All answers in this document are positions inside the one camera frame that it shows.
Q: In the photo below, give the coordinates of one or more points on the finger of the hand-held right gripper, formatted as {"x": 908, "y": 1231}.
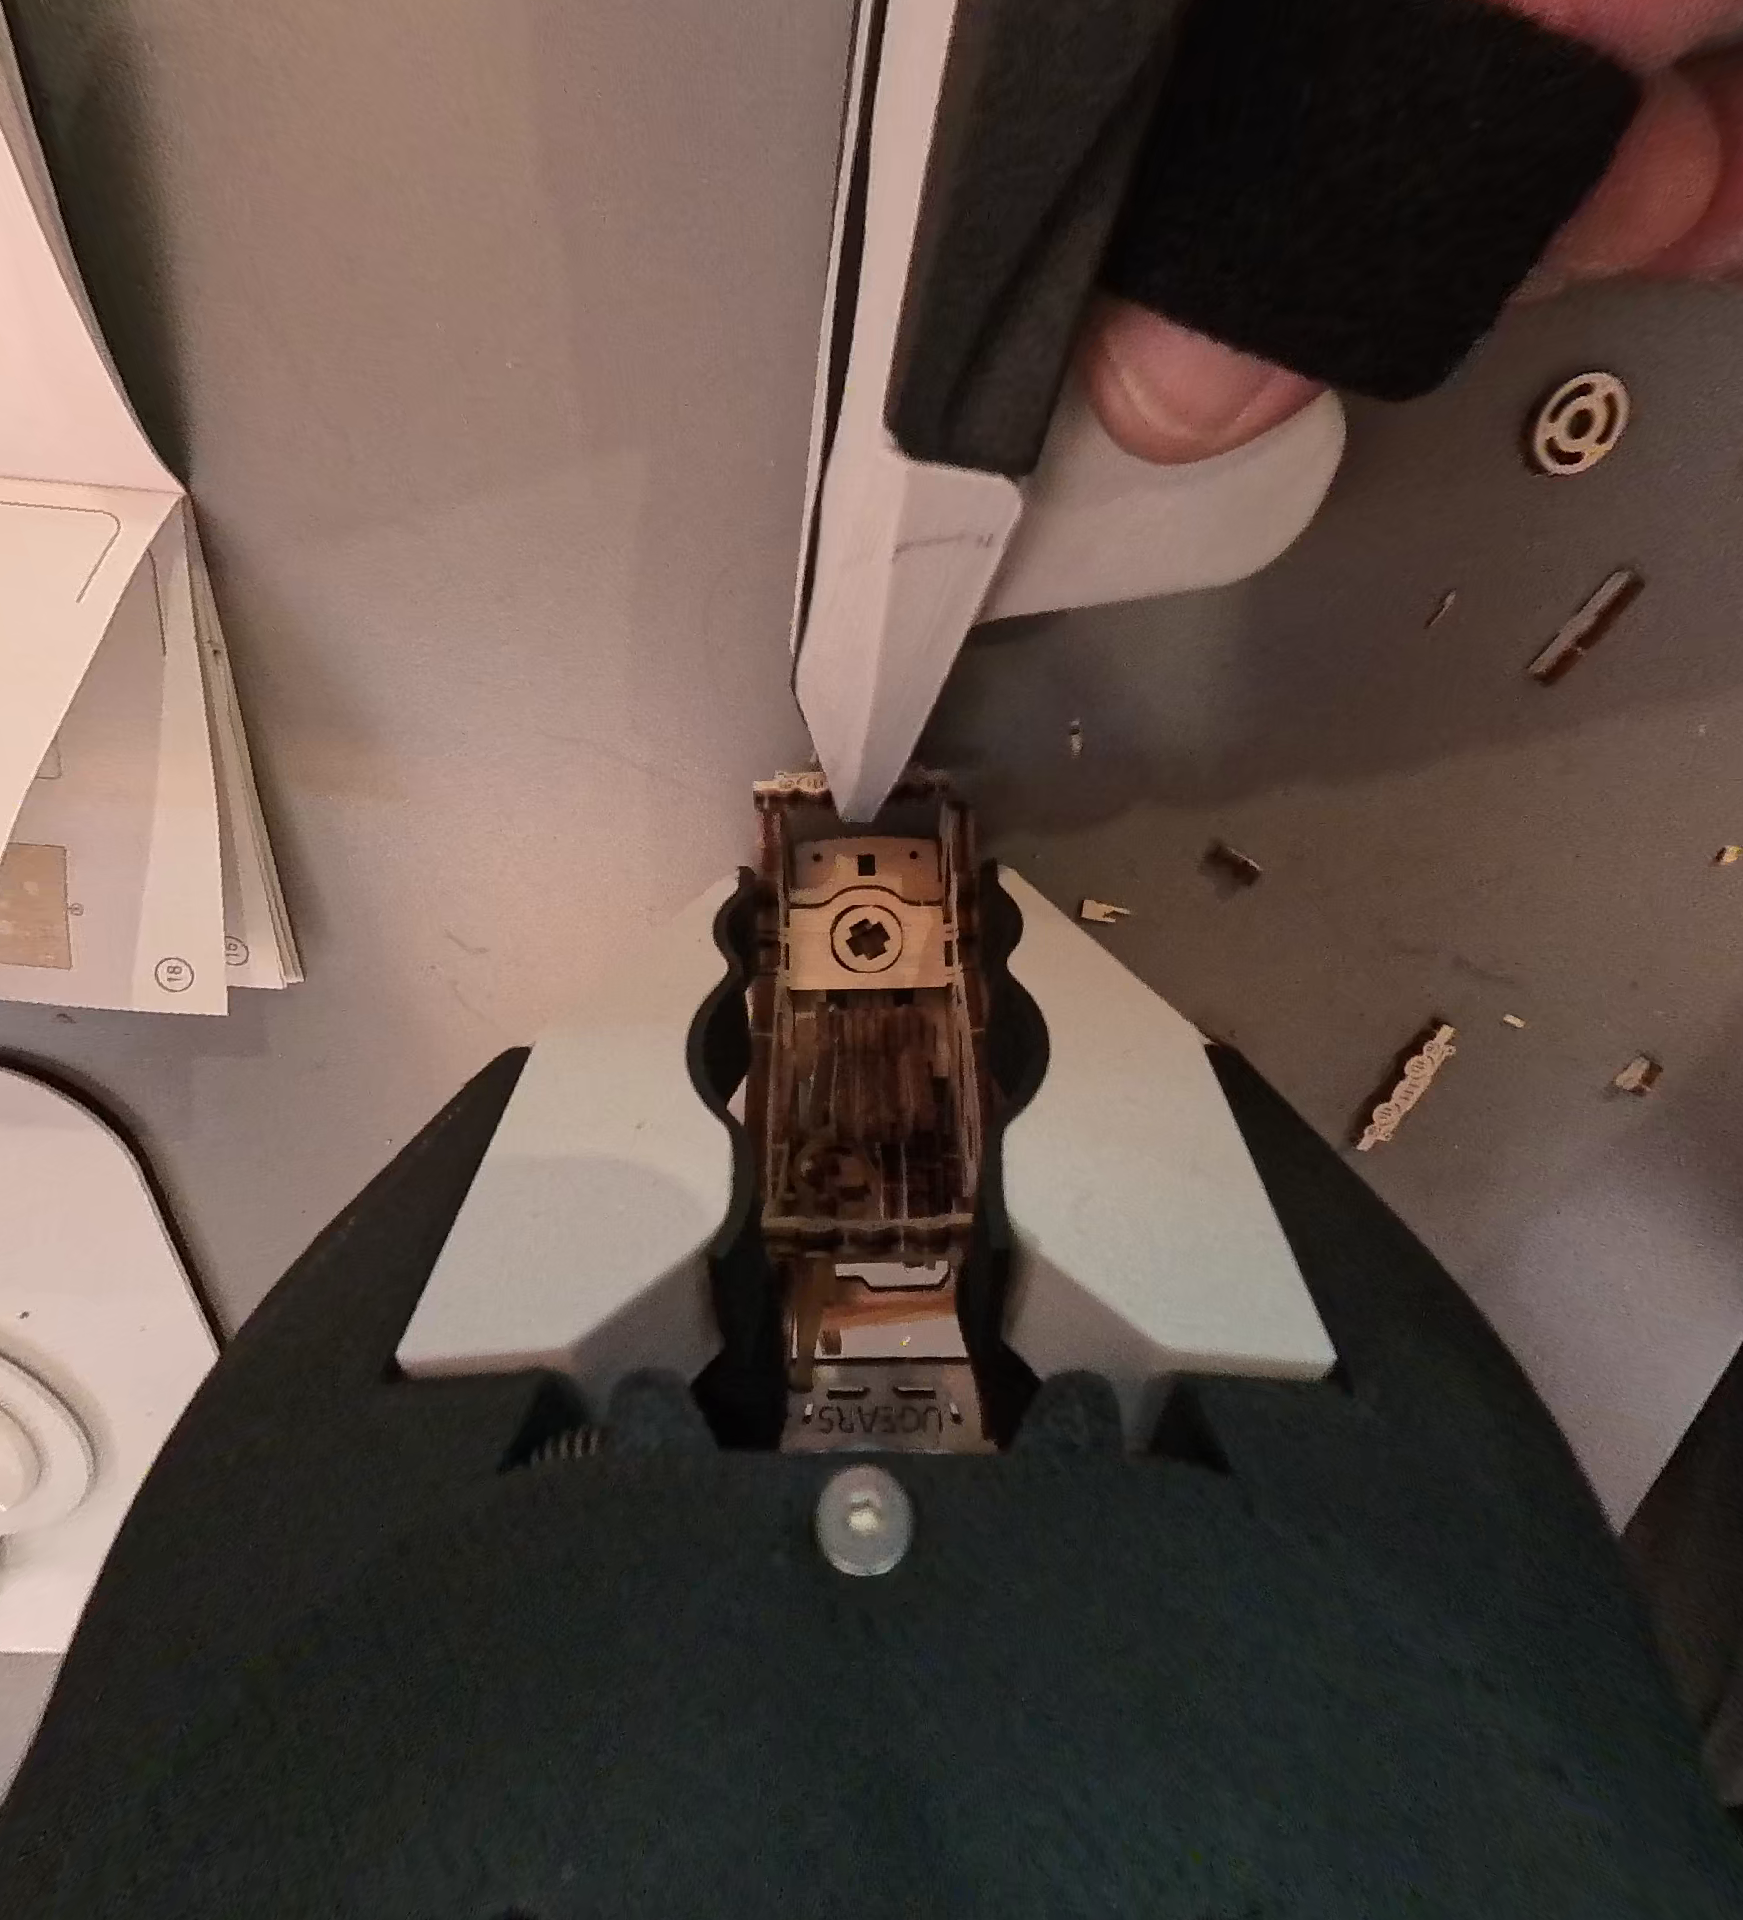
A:
{"x": 888, "y": 645}

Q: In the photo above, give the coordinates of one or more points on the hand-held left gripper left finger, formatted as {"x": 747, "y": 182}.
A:
{"x": 587, "y": 1168}

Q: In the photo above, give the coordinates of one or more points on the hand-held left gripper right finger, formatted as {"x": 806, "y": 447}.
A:
{"x": 1154, "y": 1168}

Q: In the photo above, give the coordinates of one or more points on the ornamented wooden bumper strip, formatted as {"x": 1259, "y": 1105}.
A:
{"x": 797, "y": 781}

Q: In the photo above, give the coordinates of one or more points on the wooden model car chassis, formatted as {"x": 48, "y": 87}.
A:
{"x": 821, "y": 960}

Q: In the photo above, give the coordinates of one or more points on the short ornamented wooden strip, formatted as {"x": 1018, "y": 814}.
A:
{"x": 1403, "y": 1087}

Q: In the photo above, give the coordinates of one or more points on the round wooden wheel part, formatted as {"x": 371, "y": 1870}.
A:
{"x": 1539, "y": 426}

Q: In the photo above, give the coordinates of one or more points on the small wooden bar part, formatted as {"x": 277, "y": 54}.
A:
{"x": 1585, "y": 627}

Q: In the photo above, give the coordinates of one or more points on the white instruction booklet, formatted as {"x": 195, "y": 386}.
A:
{"x": 33, "y": 673}

